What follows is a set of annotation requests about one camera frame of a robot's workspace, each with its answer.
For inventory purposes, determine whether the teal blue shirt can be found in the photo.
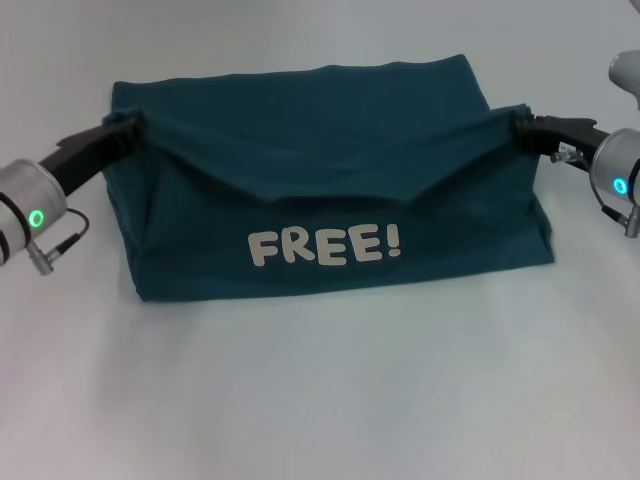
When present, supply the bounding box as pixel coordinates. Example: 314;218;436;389
101;53;555;304

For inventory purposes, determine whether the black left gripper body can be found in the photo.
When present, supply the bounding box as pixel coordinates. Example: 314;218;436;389
38;122;121;200

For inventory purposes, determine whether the dark left gripper cable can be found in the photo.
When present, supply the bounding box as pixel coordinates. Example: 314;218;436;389
24;207;92;277

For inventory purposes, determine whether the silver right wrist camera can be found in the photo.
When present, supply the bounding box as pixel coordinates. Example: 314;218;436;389
608;49;640;109

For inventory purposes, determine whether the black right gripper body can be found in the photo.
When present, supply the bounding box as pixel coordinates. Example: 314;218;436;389
537;115;612;174

